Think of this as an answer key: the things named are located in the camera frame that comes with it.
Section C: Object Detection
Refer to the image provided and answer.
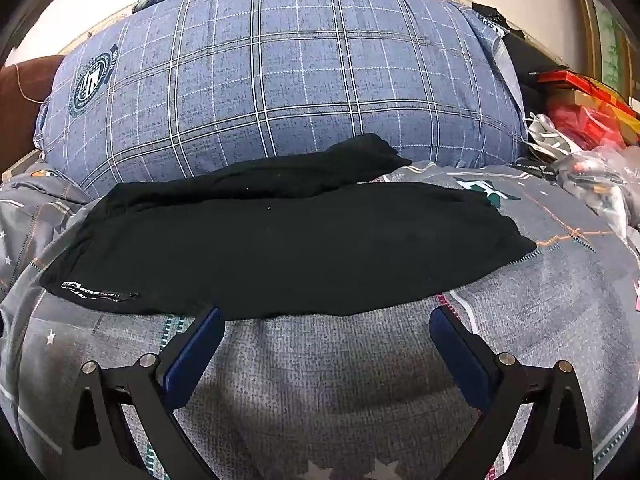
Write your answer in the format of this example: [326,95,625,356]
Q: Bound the blue plaid pillow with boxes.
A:
[34,0,530,200]

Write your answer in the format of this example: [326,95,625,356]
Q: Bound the grey printed bed sheet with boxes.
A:
[0,159,640,480]

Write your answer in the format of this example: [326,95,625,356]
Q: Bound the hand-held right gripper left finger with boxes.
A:
[70,306,226,480]

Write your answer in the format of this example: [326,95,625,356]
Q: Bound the wooden picture frame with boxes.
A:
[575,0,638,103]

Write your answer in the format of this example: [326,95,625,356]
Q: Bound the red plastic bag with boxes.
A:
[547,94,640,152]

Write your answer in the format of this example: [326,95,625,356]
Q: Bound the clear plastic bag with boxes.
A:
[555,144,640,248]

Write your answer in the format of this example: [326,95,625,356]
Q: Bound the grey white crumpled bag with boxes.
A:
[522,112,583,162]

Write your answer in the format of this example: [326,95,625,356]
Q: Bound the brown headboard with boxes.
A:
[0,55,68,171]

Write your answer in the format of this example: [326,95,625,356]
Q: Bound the black pants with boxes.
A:
[39,133,538,321]

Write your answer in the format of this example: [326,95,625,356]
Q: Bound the black bag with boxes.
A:
[500,30,563,111]

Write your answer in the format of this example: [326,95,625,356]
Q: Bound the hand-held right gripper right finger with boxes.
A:
[429,306,593,480]

